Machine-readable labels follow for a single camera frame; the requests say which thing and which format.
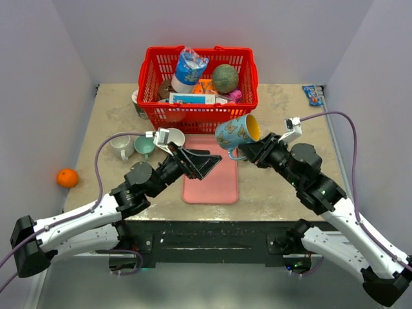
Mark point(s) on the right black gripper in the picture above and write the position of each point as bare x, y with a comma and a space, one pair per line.
252, 150

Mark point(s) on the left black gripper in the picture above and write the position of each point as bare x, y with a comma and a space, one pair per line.
201, 161

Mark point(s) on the dark red mug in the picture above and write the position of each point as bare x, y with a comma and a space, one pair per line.
176, 136

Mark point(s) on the light blue tall mug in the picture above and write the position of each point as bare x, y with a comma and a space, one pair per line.
239, 131

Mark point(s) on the small green mug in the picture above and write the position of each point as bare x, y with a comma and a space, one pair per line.
144, 146

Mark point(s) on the white speckled mug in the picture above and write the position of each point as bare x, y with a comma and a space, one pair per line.
122, 146

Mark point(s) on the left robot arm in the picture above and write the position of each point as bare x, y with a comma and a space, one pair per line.
31, 240

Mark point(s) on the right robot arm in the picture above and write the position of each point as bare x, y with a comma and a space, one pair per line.
383, 270

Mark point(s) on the pink plastic tray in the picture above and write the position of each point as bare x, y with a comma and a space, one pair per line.
220, 186

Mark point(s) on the pink small box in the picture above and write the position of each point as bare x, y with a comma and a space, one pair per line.
235, 96

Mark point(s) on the white blue flat box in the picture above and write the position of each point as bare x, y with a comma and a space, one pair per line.
192, 98

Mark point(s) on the blue snack packet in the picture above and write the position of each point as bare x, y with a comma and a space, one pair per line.
314, 99

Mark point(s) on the orange package in basket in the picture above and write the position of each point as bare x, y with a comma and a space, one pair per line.
204, 86

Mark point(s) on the green netted melon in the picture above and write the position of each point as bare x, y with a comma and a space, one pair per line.
225, 78

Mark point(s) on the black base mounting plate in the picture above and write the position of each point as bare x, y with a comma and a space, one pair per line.
269, 243

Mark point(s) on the blue white paper towel roll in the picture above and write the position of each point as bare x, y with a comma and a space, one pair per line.
189, 69

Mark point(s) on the red plastic shopping basket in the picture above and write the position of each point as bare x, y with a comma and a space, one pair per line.
160, 63

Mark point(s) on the orange fruit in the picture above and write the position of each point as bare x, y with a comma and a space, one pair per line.
67, 178

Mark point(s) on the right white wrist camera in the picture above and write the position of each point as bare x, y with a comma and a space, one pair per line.
293, 130

